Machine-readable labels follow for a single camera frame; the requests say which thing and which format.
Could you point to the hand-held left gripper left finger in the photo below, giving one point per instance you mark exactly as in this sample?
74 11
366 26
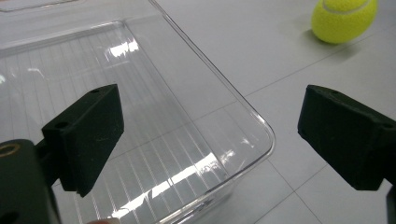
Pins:
84 140

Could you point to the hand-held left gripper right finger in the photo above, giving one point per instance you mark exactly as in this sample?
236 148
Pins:
348 140

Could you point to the clear plastic container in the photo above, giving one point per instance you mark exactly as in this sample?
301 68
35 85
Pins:
162 124

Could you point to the yellow tennis ball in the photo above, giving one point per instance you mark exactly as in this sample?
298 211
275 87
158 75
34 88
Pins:
342 21

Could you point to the white table mat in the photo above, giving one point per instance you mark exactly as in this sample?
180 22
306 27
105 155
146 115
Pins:
280 62

